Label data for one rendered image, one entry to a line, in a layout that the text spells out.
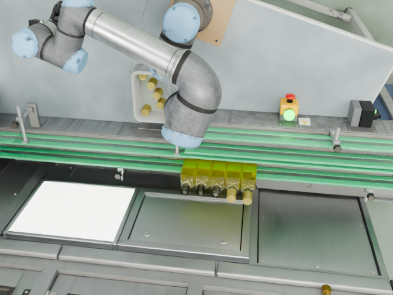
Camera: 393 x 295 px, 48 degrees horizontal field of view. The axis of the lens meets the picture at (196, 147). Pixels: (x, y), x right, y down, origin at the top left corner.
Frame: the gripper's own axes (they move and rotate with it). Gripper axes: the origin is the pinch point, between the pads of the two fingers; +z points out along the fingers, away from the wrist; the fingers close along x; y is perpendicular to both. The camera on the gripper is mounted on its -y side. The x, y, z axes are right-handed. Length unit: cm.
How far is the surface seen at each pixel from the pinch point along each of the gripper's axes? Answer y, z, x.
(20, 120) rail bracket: -31, 3, -40
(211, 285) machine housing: 52, -36, -79
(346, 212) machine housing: 99, 13, -79
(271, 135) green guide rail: 67, 15, -48
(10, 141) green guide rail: -40, 4, -51
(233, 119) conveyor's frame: 52, 21, -44
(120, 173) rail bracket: 8, 4, -62
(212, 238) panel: 49, -17, -75
